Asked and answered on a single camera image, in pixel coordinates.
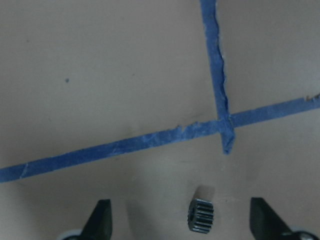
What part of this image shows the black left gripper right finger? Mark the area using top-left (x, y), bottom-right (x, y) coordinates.
top-left (250, 197), bottom-right (294, 240)

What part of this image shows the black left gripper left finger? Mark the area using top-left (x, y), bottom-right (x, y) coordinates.
top-left (78, 199), bottom-right (112, 240)

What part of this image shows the small black gear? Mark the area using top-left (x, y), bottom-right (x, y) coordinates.
top-left (187, 198), bottom-right (214, 234)

